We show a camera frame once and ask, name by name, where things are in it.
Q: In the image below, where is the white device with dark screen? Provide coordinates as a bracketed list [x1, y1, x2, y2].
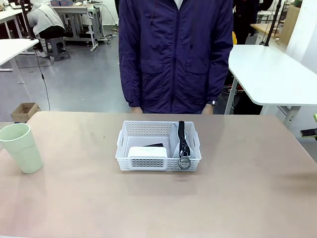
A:
[127, 146, 169, 160]

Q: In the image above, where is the white perforated plastic basket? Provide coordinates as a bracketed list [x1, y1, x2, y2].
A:
[115, 120, 202, 172]

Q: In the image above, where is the large white table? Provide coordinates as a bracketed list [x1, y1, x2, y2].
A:
[227, 44, 317, 122]

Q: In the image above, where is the light wooden cabinet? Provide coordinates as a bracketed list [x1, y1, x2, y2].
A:
[281, 4, 300, 46]

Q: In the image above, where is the black stand pole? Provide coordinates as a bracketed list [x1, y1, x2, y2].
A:
[264, 0, 283, 47]

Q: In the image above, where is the wooden top table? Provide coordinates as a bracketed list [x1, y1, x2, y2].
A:
[250, 22, 280, 39]

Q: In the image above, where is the person in black clothes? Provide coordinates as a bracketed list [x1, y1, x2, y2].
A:
[233, 0, 258, 45]

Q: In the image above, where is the grey pencil case black zipper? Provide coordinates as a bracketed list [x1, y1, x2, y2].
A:
[169, 120, 196, 171]

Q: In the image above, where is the person in purple jacket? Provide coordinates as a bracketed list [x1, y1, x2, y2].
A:
[118, 0, 234, 115]

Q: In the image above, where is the grey metal workbench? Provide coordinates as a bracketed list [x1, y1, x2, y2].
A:
[51, 1, 105, 53]

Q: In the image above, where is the grey plastic stool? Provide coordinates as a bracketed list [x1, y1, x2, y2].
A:
[44, 38, 71, 62]

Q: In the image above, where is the small cardboard box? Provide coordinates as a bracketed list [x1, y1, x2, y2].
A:
[10, 102, 41, 123]

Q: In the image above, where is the person in grey top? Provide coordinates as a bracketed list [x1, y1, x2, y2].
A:
[26, 2, 66, 58]

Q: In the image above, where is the pale green plastic cup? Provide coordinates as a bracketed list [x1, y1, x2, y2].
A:
[0, 123, 44, 174]

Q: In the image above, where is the white table with thin legs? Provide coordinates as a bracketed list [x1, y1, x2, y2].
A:
[0, 38, 40, 85]

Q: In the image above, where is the black floor cable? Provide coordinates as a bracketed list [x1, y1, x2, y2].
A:
[34, 44, 52, 112]

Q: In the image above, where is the dark metal post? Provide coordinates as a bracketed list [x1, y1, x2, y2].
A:
[19, 0, 35, 41]

